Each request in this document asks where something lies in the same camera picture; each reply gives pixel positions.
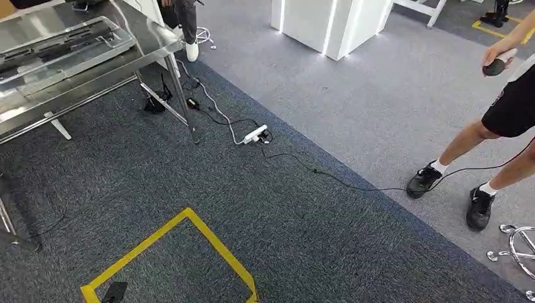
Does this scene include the black handheld controller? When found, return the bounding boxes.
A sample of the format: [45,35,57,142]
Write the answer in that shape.
[482,48,519,78]

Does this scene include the white power strip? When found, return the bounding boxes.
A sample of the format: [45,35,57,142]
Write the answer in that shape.
[242,124,269,146]

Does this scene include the chrome stool base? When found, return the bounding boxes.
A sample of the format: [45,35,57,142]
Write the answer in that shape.
[195,25,218,51]
[486,223,535,302]

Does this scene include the white pillar with light strips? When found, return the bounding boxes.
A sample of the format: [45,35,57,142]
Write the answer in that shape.
[270,0,394,62]

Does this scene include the person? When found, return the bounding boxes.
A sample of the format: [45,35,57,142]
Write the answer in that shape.
[157,0,200,63]
[406,8,535,232]

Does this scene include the steel table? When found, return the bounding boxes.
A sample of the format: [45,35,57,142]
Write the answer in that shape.
[0,0,201,146]

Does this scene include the clear tray of metal parts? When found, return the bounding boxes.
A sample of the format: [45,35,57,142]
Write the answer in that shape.
[0,16,138,98]

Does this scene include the black robot foot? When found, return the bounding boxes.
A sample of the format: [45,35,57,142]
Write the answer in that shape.
[101,281,129,303]

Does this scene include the long black metal part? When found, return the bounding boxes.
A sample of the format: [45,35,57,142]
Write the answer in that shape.
[0,48,45,67]
[38,30,120,60]

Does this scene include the black humanoid robot legs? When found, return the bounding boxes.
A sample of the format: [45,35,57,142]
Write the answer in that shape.
[479,0,511,29]

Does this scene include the black adapter cable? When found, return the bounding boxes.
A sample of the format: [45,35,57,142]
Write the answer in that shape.
[195,104,273,144]

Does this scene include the white power cable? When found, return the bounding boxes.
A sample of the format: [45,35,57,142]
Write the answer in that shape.
[175,59,246,146]

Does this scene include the long black floor cable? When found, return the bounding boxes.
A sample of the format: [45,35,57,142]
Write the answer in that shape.
[261,137,535,194]

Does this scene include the white furniture frame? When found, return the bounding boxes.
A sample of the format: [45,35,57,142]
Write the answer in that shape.
[392,0,448,28]

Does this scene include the thin black cable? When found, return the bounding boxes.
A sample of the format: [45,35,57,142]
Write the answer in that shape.
[30,211,67,240]

